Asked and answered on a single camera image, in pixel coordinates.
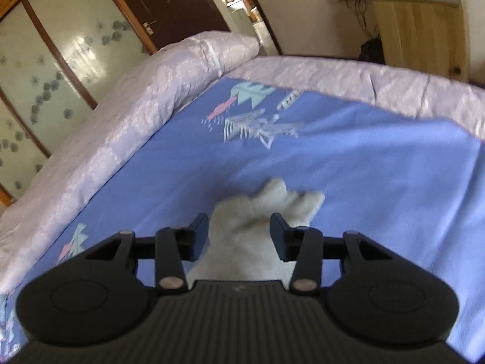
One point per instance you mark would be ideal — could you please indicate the open doorway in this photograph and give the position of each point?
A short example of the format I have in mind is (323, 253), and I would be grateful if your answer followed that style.
(242, 3)

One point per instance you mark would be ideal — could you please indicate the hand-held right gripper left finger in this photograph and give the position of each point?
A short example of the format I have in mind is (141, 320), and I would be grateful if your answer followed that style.
(199, 237)

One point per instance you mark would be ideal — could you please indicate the blue printed bed sheet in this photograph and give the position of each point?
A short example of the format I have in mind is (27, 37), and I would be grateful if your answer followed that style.
(348, 159)

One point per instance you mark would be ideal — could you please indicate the grey sock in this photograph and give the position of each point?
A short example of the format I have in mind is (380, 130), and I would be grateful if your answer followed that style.
(244, 227)

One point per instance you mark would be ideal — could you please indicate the light wooden cabinet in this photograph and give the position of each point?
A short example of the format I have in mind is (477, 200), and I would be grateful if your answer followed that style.
(420, 34)

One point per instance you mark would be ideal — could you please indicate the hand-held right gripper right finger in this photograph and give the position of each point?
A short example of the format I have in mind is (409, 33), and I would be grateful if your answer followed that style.
(277, 239)

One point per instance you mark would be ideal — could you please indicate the dark vase with twigs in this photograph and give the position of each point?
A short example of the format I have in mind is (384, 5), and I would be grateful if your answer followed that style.
(372, 51)

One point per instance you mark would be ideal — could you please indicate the white quilted bed cover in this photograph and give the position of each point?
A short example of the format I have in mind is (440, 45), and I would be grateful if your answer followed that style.
(113, 121)

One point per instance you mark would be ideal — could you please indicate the dark brown wooden door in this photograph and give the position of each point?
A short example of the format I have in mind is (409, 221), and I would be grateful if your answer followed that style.
(178, 11)

